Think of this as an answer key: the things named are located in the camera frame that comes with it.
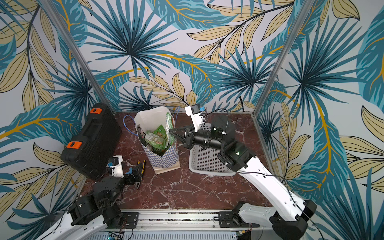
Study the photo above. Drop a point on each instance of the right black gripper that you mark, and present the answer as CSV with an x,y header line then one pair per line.
x,y
189,136

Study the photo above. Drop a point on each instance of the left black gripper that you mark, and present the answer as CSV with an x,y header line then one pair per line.
x,y
138,175

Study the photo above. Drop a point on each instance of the green packet with barcode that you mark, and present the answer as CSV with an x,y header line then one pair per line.
x,y
151,139

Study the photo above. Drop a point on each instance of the green orange packet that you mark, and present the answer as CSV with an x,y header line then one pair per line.
x,y
161,147

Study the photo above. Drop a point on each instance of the white plastic basket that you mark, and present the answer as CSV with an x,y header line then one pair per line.
x,y
205,160

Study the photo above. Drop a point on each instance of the blue checkered paper bag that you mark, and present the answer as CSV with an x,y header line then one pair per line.
x,y
153,130

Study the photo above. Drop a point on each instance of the green yellow snack packet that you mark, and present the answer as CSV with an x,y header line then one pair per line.
x,y
161,132

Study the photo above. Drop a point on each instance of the dark green red packet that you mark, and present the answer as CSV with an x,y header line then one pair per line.
x,y
141,135

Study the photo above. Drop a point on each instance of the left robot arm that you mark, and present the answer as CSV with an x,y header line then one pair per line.
x,y
98,210

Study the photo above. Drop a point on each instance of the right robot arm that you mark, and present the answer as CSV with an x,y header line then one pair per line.
x,y
289,214

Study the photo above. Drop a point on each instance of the blue glue gun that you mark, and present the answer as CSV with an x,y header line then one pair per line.
x,y
130,171

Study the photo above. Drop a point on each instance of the yellow black pliers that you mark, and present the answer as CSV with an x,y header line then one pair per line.
x,y
140,171

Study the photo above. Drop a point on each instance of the black tool case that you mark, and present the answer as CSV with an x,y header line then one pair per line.
x,y
88,151

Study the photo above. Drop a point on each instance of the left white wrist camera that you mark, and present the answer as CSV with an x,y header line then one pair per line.
x,y
114,166

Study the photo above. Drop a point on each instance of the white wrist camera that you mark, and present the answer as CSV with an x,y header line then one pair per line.
x,y
198,115
114,166

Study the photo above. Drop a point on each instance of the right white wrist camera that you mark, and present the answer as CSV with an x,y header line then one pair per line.
x,y
198,115

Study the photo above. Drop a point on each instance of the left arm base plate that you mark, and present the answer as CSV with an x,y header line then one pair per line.
x,y
121,220

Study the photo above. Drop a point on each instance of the aluminium rail frame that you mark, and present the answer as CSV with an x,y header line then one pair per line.
x,y
176,221

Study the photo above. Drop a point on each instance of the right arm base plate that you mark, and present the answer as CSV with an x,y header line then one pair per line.
x,y
232,220

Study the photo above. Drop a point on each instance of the left metal corner post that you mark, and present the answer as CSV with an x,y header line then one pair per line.
x,y
59,23

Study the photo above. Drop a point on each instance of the metal corner post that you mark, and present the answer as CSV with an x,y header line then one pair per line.
x,y
297,24
59,23

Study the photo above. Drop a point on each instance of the right metal corner post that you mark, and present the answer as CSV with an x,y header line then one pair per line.
x,y
297,24

